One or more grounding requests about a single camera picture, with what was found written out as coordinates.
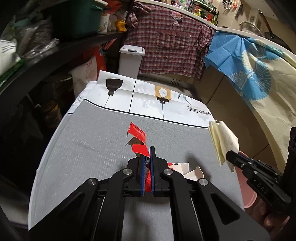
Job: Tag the white labelled jar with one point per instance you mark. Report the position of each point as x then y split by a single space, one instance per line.
103 23

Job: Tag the pink round basin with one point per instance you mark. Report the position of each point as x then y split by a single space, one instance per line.
249 196

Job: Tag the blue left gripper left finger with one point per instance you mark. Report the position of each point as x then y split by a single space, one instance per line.
142 174

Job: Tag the red torn carton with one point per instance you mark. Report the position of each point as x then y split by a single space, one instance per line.
139 147

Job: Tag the black metal shelf rack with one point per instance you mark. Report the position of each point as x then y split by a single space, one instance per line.
36 87

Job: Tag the cream counter cover cloth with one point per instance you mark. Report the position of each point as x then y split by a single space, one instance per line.
276 112

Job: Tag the white plastic trash bin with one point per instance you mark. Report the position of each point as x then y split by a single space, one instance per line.
130 60

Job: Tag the yellow toy figure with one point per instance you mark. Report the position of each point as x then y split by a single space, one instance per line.
120 25

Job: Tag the teal storage box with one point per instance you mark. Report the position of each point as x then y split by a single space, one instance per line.
88 15

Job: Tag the red orange plastic bag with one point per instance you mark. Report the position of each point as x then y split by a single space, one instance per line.
89 71

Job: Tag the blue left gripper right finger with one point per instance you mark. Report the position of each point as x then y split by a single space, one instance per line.
152 157

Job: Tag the small white cardboard box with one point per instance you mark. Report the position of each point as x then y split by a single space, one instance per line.
184 169

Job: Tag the cream paper napkin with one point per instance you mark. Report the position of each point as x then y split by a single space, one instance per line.
224 140

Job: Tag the person's right hand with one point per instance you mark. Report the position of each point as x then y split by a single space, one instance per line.
273 223

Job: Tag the red plaid shirt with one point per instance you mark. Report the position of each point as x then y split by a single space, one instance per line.
174 43

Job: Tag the blue patterned cloth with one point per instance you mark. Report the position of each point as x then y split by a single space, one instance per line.
244 61

